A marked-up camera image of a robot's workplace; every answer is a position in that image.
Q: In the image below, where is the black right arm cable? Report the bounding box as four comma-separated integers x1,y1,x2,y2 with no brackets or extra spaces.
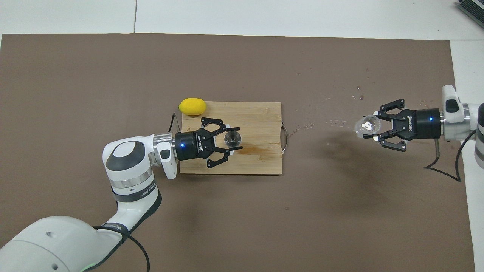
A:
423,128,478,182

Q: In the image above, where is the brown table mat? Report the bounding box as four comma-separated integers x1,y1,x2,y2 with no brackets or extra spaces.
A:
0,33,476,272

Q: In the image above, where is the yellow lemon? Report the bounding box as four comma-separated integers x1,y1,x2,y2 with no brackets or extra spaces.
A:
178,98,207,116

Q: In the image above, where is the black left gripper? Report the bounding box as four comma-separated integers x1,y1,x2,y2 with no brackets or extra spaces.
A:
175,117,243,169

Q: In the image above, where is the grey ribbed device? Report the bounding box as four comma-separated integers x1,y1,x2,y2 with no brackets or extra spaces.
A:
455,0,484,28

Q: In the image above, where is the wooden cutting board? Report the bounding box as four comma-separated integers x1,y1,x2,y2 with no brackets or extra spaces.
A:
180,101,289,175

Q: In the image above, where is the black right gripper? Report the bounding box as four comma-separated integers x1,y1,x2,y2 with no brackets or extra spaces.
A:
362,99,443,153

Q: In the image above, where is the steel double jigger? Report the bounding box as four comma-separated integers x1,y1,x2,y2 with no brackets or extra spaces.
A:
224,131,242,148

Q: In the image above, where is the clear glass cup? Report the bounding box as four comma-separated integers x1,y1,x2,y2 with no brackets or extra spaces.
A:
354,115,380,138

